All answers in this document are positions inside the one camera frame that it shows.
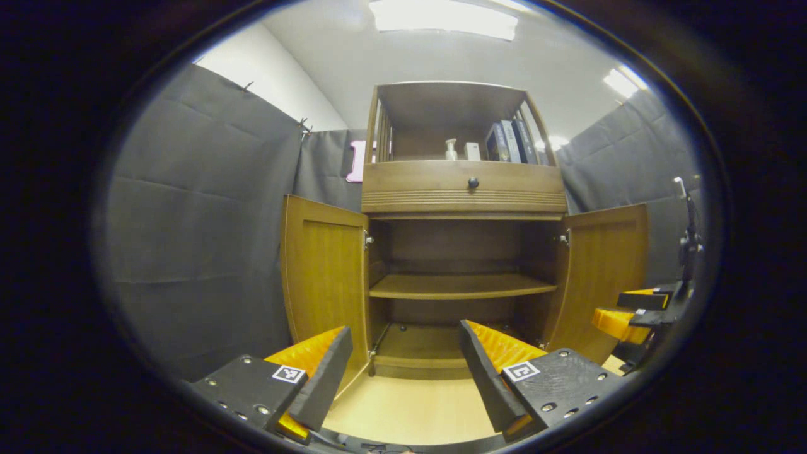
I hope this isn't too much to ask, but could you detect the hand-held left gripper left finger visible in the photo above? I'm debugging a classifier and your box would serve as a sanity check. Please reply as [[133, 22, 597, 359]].
[[189, 325, 354, 442]]

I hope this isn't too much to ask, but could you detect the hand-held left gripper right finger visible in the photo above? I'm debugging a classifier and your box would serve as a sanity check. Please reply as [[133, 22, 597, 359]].
[[458, 319, 631, 442]]

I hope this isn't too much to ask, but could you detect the wooden shoe cabinet door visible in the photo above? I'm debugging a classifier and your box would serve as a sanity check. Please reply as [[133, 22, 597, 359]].
[[543, 203, 650, 365], [279, 194, 374, 401]]

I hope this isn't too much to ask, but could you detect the wooden cabinet shelf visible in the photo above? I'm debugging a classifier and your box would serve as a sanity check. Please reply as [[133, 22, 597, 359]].
[[369, 272, 559, 300]]

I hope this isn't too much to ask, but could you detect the wooden cabinet drawer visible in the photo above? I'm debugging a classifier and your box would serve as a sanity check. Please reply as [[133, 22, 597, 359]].
[[361, 160, 567, 204]]

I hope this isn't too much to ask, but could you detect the small ceiling light panel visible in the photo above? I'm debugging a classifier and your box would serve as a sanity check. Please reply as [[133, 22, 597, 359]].
[[602, 65, 649, 100]]

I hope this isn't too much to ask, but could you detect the dark grey book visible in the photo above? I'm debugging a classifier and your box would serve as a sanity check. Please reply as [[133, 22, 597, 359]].
[[512, 118, 538, 165]]

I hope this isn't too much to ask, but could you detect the black backdrop cloth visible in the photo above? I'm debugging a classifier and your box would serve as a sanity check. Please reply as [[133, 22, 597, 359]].
[[104, 63, 704, 379]]

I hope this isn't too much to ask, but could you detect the light grey book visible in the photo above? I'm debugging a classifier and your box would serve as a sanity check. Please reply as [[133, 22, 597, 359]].
[[500, 120, 523, 163]]

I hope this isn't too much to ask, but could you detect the dark blue book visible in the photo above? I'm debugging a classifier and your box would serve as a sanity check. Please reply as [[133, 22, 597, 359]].
[[485, 123, 510, 163]]

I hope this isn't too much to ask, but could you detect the large ceiling light panel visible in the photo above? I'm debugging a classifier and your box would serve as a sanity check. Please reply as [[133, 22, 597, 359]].
[[369, 0, 519, 42]]

